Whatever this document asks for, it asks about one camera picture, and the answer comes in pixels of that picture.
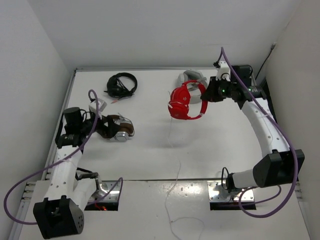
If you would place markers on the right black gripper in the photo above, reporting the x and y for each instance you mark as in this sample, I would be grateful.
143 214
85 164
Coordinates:
210 94

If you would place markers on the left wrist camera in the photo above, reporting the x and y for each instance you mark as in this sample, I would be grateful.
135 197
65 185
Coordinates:
97 106

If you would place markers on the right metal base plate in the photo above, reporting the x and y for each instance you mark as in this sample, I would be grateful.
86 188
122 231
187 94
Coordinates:
218 195

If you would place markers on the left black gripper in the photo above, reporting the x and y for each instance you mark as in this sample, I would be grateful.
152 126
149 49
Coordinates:
111 129

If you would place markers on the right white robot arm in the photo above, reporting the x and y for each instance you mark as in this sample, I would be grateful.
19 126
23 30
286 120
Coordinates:
279 164

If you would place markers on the grey white headphones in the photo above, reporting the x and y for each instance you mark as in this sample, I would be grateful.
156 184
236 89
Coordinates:
193 88

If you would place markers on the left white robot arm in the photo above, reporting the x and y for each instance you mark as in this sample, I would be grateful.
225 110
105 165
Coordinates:
61 212

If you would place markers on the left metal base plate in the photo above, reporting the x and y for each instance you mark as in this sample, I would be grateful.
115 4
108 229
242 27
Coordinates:
108 192

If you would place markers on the brown silver headphones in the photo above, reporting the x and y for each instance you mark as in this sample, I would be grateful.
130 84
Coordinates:
126 130

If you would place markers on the metal base plate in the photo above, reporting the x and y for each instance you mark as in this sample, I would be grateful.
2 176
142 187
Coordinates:
218 195
108 192

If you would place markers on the red headphones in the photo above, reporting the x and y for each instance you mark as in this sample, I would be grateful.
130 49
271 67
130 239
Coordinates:
180 98

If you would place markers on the black headphones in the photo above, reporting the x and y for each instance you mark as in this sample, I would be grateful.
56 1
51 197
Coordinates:
117 90

